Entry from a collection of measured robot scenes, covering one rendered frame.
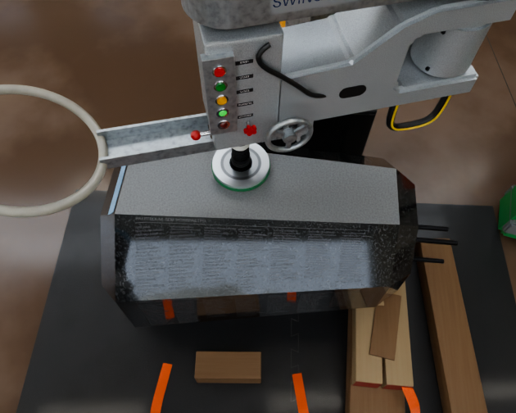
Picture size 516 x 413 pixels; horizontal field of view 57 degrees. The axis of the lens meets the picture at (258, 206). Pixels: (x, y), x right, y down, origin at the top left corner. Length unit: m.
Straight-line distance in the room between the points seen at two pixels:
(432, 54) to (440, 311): 1.36
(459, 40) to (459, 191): 1.61
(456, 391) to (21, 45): 3.44
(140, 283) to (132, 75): 1.90
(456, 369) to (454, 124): 1.58
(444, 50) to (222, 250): 0.98
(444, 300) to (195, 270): 1.30
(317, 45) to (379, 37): 0.17
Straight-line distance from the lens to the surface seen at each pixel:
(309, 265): 1.77
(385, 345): 2.25
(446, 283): 2.58
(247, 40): 1.21
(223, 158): 1.78
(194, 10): 1.18
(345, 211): 1.76
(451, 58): 1.58
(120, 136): 1.63
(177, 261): 1.79
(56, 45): 3.82
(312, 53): 1.40
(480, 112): 3.46
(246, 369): 2.27
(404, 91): 1.58
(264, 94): 1.35
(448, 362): 2.46
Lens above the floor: 2.36
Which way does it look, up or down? 60 degrees down
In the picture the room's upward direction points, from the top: 1 degrees clockwise
